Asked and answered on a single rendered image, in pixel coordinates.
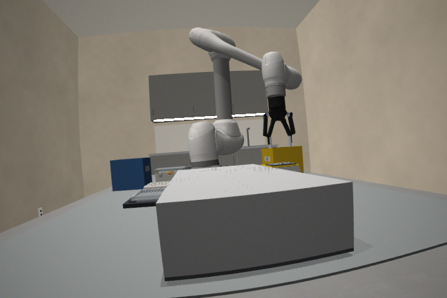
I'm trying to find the dark blue open-top bin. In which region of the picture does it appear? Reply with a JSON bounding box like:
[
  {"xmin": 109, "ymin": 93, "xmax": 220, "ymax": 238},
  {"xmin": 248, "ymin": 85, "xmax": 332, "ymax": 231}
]
[{"xmin": 110, "ymin": 157, "xmax": 152, "ymax": 191}]

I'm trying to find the light grey bench mat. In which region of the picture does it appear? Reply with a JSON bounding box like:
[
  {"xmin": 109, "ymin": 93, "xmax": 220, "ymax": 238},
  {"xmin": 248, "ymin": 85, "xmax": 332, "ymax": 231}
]
[{"xmin": 0, "ymin": 183, "xmax": 447, "ymax": 298}]

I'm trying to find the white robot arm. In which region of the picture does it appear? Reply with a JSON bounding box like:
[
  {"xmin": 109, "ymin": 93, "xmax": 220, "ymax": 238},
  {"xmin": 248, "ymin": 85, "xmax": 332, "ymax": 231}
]
[{"xmin": 185, "ymin": 27, "xmax": 302, "ymax": 169}]

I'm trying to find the yellow open-top bin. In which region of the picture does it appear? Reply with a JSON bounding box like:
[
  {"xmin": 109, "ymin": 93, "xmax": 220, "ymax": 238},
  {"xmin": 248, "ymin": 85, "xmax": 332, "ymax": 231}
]
[{"xmin": 261, "ymin": 146, "xmax": 304, "ymax": 173}]

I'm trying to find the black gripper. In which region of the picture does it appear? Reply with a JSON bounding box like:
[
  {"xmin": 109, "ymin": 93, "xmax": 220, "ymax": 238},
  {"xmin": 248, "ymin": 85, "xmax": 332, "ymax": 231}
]
[{"xmin": 263, "ymin": 96, "xmax": 296, "ymax": 148}]

